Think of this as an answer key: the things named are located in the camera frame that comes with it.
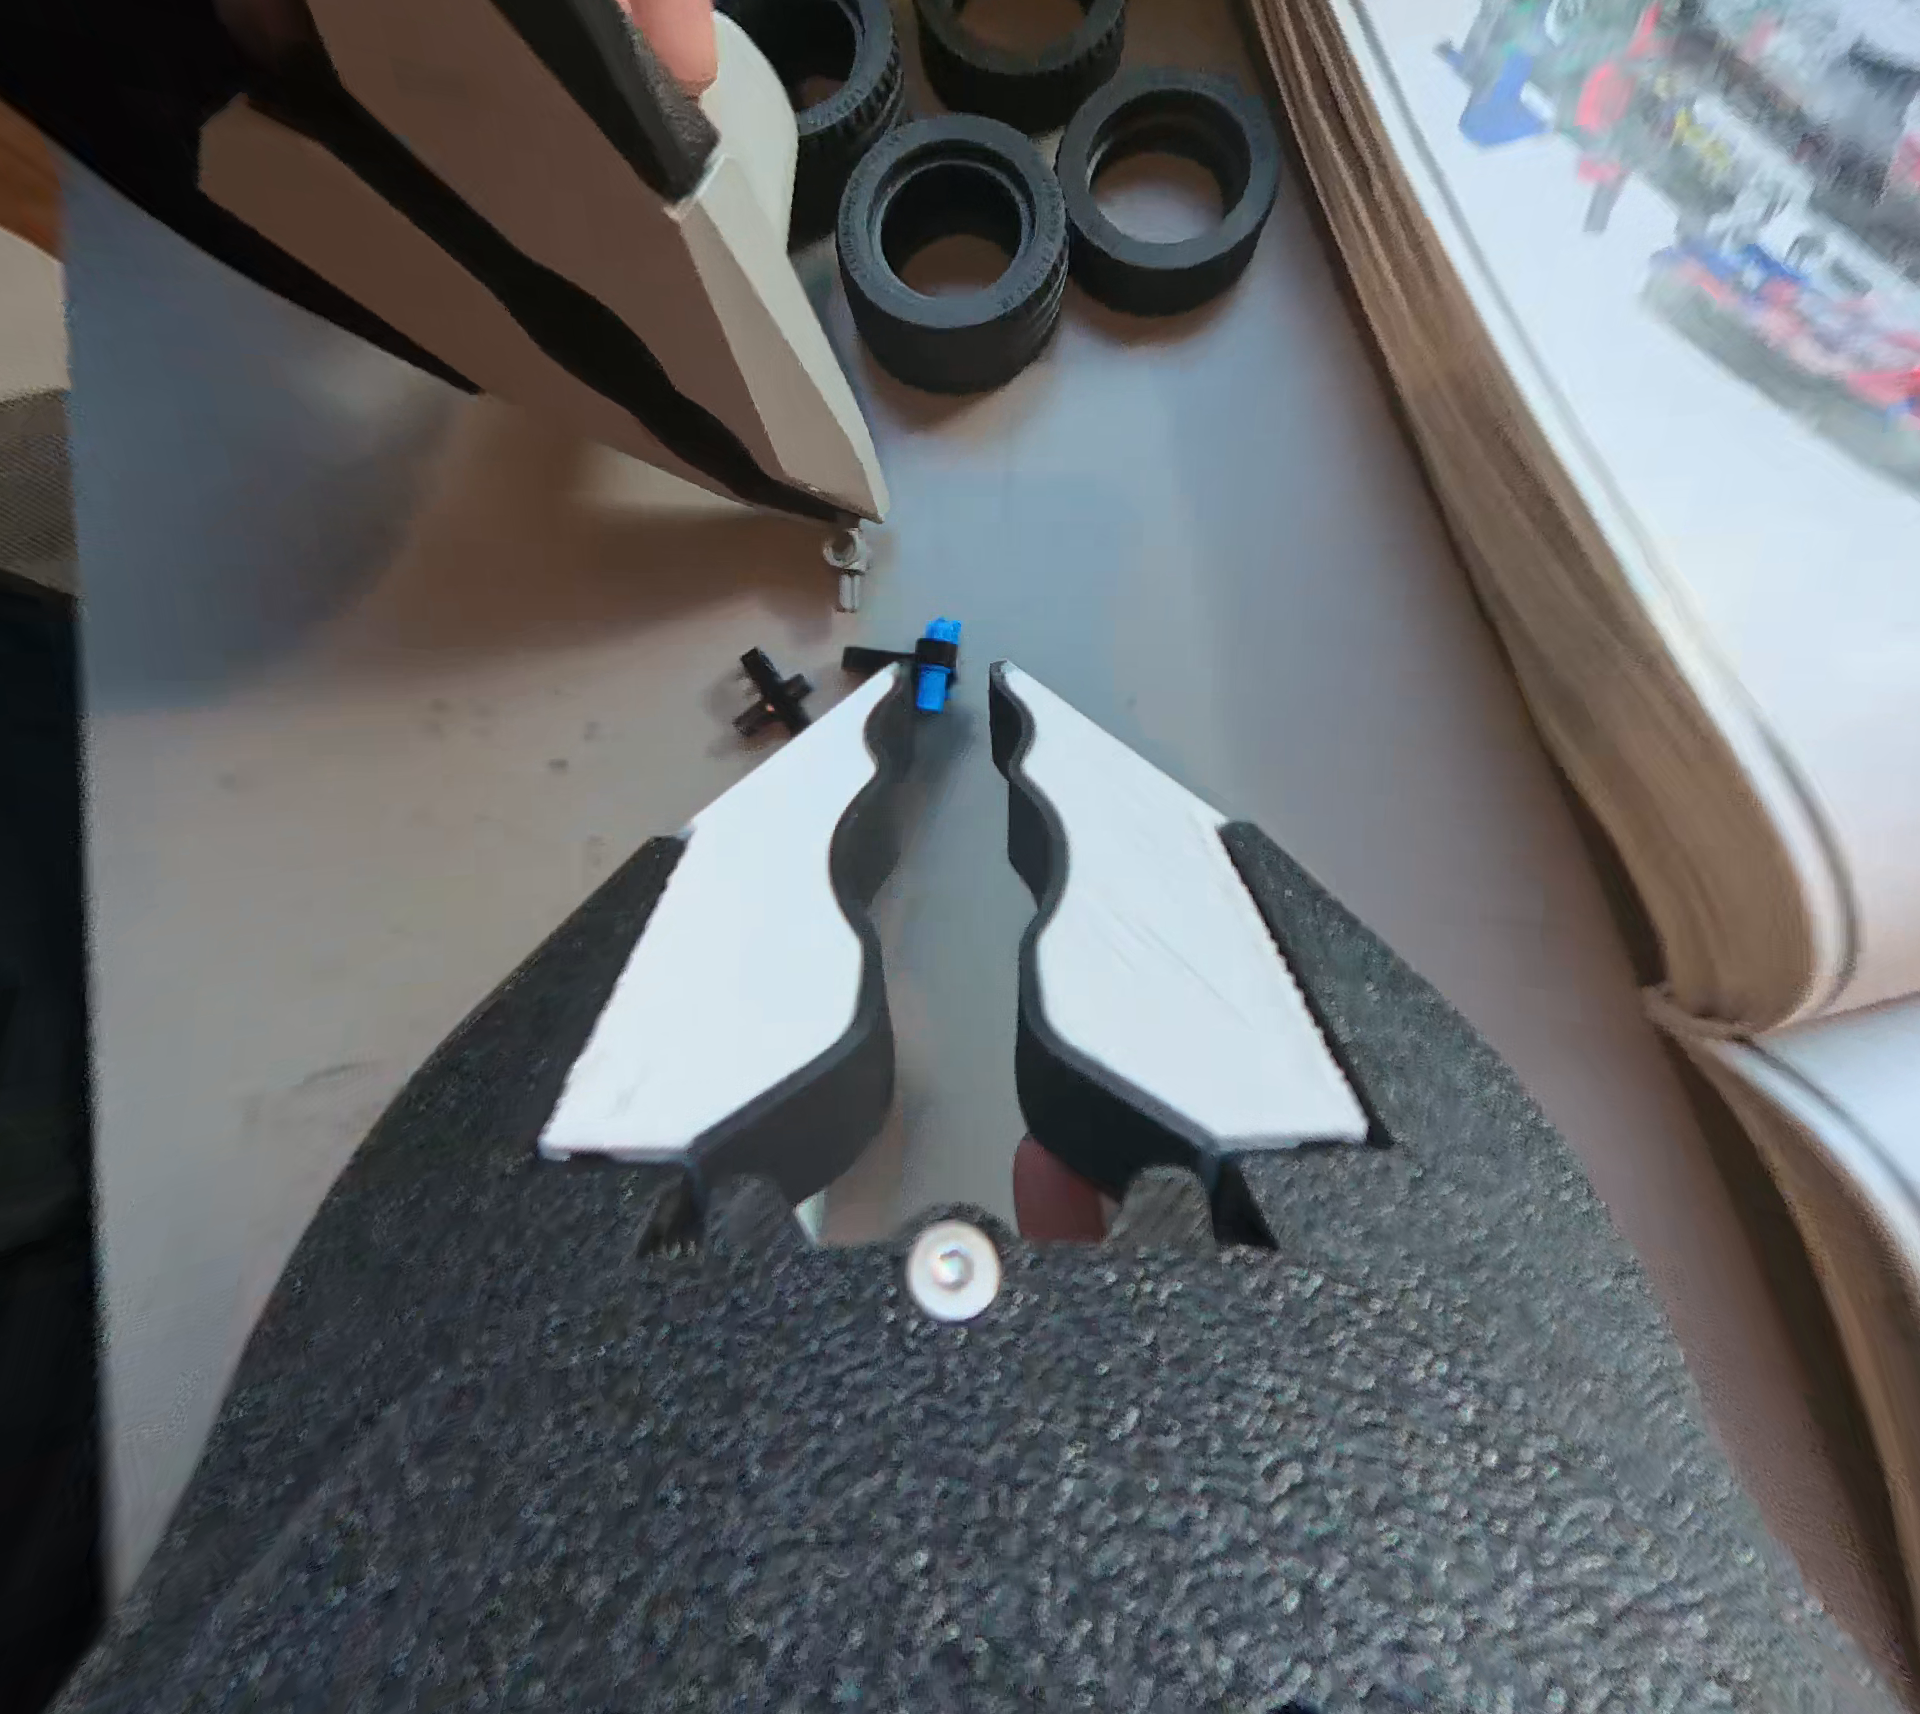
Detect open instruction book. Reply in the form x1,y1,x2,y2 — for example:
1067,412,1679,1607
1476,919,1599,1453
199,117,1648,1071
1192,0,1920,1570

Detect person's right hand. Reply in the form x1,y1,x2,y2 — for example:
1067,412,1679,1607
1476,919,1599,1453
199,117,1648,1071
1009,1131,1114,1243

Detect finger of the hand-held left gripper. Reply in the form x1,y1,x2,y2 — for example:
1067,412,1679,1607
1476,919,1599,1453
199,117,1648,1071
266,0,895,528
199,100,785,500

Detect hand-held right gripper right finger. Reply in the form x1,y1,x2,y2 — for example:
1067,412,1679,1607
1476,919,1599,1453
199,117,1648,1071
985,660,1373,1247

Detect black beam two blue pins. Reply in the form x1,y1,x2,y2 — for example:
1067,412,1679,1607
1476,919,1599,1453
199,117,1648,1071
842,617,965,720

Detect wooden furniture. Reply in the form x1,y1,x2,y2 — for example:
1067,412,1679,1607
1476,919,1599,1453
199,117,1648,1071
0,102,68,262

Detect black rubber toy tyre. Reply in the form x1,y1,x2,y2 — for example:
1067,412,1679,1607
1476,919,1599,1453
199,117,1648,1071
834,112,1070,395
1055,64,1281,320
706,0,909,252
909,0,1129,138

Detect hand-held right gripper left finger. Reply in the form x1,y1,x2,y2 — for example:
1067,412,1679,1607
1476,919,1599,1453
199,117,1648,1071
532,661,923,1243

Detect black angled beam blue pin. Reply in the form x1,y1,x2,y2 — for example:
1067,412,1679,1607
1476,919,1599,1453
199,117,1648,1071
733,645,815,739

